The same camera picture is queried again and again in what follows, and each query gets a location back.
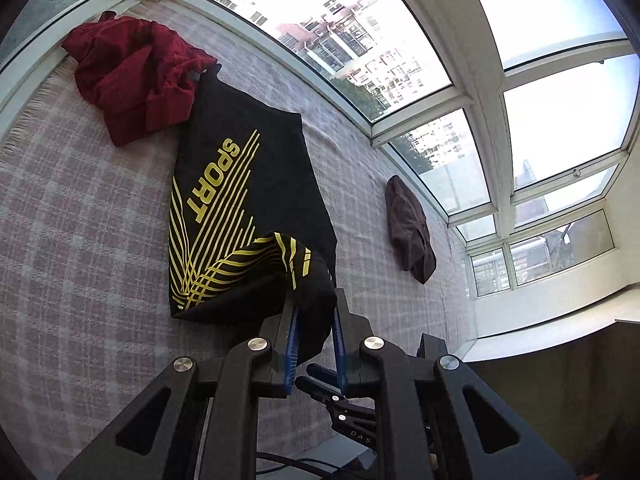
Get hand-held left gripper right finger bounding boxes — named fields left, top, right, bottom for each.
left=331, top=287, right=577, bottom=480

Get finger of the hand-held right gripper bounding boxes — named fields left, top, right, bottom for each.
left=294, top=375, right=377, bottom=450
left=305, top=362, right=342, bottom=387

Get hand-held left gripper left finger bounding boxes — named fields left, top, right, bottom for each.
left=56, top=299, right=302, bottom=480

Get black sport shirt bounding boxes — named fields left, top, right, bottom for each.
left=167, top=62, right=339, bottom=367

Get brown garment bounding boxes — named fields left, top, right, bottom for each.
left=384, top=174, right=438, bottom=285

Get pink plaid blanket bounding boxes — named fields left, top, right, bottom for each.
left=0, top=0, right=476, bottom=480

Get green trees outside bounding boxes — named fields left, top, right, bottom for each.
left=330, top=72, right=441, bottom=171

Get apartment buildings outside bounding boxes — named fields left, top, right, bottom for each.
left=50, top=0, right=616, bottom=296

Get dark red garment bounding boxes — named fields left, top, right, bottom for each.
left=61, top=12, right=219, bottom=148

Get black cable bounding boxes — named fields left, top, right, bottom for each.
left=256, top=451, right=376, bottom=480

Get white window frame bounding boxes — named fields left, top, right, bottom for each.
left=0, top=0, right=640, bottom=361

